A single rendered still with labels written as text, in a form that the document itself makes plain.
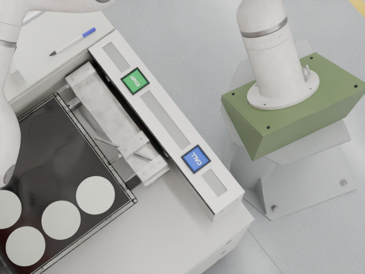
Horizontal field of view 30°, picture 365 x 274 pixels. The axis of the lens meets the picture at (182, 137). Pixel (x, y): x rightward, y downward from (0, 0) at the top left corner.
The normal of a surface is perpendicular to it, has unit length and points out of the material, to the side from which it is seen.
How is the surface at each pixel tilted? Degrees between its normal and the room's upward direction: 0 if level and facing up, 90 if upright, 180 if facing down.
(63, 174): 0
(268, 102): 48
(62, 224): 0
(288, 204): 0
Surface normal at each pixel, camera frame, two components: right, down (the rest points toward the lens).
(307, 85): -0.33, -0.82
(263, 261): 0.00, -0.25
